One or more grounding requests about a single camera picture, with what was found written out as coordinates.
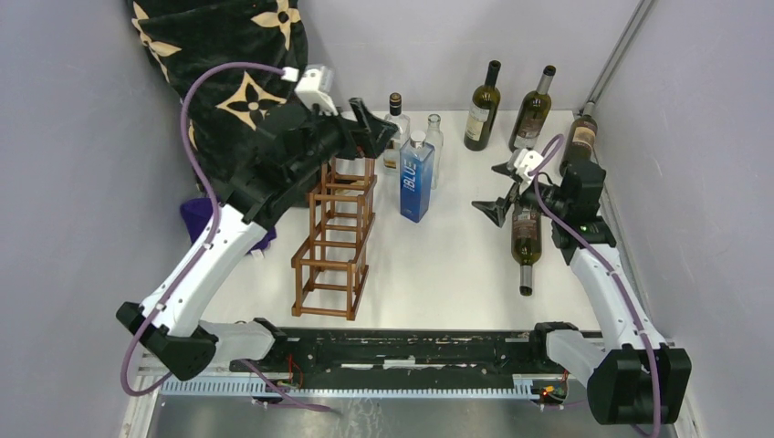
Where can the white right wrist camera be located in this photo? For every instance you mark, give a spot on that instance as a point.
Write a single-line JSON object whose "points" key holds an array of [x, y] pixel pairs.
{"points": [[525, 163]]}

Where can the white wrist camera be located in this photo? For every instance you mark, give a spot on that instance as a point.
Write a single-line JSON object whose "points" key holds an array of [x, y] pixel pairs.
{"points": [[313, 89], [525, 163]]}

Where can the green wine bottle grey cap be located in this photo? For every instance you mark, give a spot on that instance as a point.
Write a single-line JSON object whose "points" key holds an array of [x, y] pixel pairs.
{"points": [[532, 114]]}

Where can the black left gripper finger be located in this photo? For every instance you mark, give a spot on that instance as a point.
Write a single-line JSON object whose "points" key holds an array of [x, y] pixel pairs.
{"points": [[371, 129], [358, 151]]}

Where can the purple cloth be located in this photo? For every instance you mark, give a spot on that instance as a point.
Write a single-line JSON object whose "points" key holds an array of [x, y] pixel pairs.
{"points": [[196, 214]]}

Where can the tall clear glass bottle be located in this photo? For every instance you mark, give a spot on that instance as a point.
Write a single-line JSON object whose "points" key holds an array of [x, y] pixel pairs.
{"points": [[435, 138]]}

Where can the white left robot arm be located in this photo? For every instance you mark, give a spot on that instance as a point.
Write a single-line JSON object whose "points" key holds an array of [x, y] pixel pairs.
{"points": [[169, 322]]}

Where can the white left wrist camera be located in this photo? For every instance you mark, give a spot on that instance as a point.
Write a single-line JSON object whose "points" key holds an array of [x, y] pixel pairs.
{"points": [[313, 89]]}

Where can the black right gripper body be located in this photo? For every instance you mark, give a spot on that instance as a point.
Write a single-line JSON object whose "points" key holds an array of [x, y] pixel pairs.
{"points": [[554, 197]]}

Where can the brown wooden wine rack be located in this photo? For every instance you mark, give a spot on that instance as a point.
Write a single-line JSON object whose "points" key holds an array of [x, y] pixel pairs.
{"points": [[333, 257]]}

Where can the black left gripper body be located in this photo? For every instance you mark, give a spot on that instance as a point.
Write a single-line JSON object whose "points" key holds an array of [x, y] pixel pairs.
{"points": [[330, 137]]}

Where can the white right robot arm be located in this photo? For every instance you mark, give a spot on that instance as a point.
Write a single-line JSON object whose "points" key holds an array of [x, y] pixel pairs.
{"points": [[636, 378]]}

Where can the grey aluminium wall rail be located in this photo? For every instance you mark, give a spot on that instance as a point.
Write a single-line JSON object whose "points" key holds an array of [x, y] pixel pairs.
{"points": [[614, 60]]}

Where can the blue square vodka bottle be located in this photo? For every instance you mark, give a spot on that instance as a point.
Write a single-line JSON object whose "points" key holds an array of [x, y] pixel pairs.
{"points": [[416, 167]]}

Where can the black floral plush blanket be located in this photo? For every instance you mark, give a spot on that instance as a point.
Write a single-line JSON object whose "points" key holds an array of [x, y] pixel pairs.
{"points": [[184, 39]]}

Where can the grey slotted cable duct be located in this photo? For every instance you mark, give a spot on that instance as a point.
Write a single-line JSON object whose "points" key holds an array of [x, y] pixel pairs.
{"points": [[253, 386]]}

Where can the green wine bottle black cap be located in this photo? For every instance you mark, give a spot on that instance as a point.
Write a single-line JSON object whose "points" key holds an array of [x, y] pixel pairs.
{"points": [[483, 110]]}

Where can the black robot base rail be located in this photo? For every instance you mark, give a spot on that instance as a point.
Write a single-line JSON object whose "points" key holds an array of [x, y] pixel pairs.
{"points": [[404, 359]]}

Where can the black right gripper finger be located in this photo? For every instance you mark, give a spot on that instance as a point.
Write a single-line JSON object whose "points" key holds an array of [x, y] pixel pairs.
{"points": [[497, 210], [506, 169]]}

